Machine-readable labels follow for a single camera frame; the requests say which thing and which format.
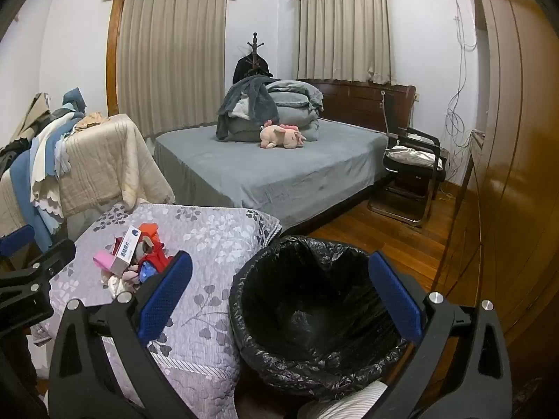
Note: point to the striped grey cloth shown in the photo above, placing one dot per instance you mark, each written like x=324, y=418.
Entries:
x=345, y=406

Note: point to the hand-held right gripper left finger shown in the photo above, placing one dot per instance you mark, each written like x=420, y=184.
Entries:
x=166, y=297

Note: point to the grey floral quilt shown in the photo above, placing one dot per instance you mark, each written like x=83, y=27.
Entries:
x=209, y=248

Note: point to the blue cloth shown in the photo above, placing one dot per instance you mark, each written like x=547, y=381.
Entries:
x=24, y=192

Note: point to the white scalloped cloth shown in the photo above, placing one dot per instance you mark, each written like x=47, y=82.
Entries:
x=43, y=174

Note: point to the dark coat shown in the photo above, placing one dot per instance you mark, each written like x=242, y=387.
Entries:
x=244, y=67

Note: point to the beige quilt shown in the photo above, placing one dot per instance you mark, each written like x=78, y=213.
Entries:
x=109, y=157

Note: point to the beige crumpled cloth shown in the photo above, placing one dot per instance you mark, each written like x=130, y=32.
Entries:
x=91, y=120

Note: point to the wooden window frame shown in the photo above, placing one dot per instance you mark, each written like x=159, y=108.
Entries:
x=114, y=52

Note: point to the blue plastic bag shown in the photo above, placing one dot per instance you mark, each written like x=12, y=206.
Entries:
x=146, y=272

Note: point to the black folding chair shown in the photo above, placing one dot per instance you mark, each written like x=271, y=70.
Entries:
x=415, y=179

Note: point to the white cardboard box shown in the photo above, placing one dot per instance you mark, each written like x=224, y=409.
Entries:
x=126, y=248

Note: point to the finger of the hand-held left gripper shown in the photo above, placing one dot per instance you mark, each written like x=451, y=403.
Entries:
x=17, y=240
x=48, y=257

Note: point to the narrow beige curtain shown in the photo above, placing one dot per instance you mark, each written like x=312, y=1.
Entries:
x=345, y=35

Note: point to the wide beige curtain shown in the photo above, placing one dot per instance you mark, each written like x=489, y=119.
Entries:
x=174, y=61

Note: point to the pale pink crumpled cloth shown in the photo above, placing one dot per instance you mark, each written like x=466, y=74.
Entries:
x=130, y=277

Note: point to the wooden headboard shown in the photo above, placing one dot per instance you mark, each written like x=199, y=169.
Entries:
x=358, y=100

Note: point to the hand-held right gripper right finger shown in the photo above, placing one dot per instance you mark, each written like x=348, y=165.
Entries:
x=395, y=297

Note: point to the wooden coat rack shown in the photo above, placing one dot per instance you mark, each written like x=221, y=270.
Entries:
x=254, y=46

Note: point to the dark clothes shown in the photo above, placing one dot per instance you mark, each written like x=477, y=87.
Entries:
x=11, y=155

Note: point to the pink plush pig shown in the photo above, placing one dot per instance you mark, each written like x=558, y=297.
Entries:
x=279, y=136

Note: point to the tan cloth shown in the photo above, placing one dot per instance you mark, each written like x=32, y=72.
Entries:
x=35, y=113

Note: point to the dark grey fleece blanket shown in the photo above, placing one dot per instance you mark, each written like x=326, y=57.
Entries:
x=253, y=96

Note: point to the grey crumpled cloth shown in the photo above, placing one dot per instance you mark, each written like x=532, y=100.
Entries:
x=144, y=246

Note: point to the silver grey seat cushion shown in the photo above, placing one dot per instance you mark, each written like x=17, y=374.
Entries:
x=410, y=155

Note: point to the folded light grey duvet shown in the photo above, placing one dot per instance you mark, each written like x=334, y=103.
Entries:
x=288, y=96

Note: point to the white crumpled tissue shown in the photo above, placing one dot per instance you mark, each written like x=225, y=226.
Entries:
x=115, y=286

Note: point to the grey-blue cloth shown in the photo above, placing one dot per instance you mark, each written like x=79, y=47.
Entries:
x=72, y=98

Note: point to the orange mesh cloth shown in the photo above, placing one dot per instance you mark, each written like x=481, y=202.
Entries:
x=148, y=229

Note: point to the thin metal rod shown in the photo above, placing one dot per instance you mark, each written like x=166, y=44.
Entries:
x=384, y=113

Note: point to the bed with grey sheet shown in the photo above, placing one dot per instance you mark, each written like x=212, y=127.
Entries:
x=262, y=170

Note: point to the trash bin with black liner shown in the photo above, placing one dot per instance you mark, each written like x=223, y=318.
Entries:
x=314, y=297

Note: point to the red cloth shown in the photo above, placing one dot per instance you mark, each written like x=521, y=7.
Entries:
x=155, y=258

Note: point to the pink packet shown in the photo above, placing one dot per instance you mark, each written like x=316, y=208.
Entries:
x=101, y=261

